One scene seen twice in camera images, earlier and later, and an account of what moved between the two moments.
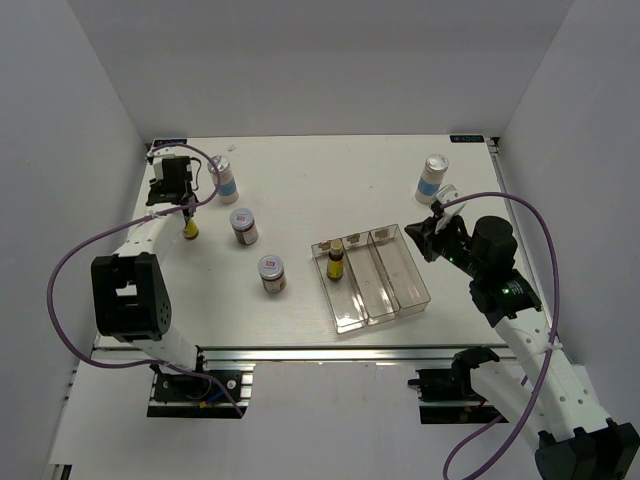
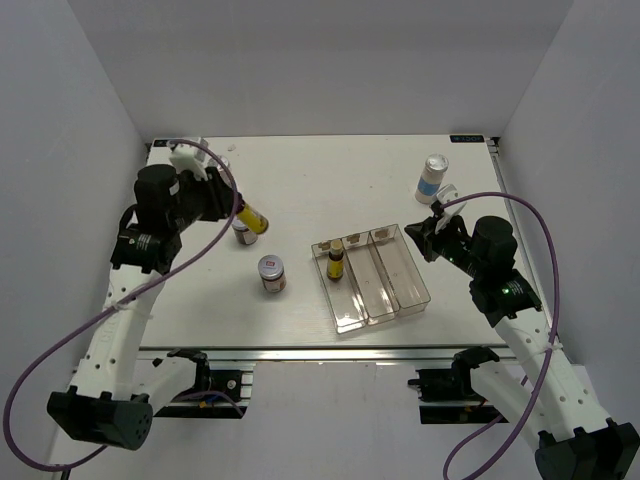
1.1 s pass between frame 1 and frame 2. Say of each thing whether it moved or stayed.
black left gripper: moved
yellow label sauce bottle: stayed
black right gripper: stayed
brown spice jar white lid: stayed
